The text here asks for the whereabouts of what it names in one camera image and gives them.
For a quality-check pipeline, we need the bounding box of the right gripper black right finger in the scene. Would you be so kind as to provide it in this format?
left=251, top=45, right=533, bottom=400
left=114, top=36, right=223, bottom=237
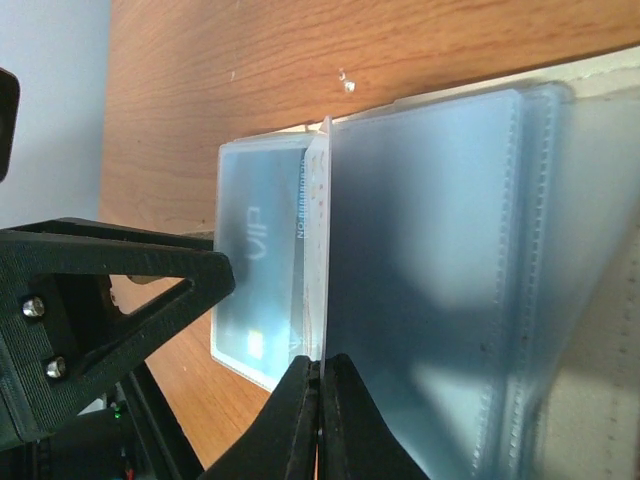
left=319, top=354, right=427, bottom=480

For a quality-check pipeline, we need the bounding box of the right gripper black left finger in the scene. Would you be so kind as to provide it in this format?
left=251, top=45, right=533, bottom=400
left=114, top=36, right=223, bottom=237
left=200, top=356, right=320, bottom=479

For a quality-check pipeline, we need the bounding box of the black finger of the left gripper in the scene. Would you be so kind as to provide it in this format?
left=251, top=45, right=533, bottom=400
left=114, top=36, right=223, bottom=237
left=1, top=219, right=235, bottom=445

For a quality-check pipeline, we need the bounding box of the beige card holder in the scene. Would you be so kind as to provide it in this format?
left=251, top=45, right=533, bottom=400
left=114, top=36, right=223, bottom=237
left=217, top=48, right=639, bottom=479

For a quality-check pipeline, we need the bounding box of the blue VIP card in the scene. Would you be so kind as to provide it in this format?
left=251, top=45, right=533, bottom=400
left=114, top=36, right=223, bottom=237
left=211, top=146, right=305, bottom=389

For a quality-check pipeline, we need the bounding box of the white VIP card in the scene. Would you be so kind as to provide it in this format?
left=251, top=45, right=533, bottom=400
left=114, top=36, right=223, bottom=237
left=303, top=117, right=333, bottom=368

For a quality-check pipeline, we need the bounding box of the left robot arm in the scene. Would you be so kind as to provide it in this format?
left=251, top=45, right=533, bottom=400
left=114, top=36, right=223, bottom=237
left=1, top=219, right=235, bottom=479

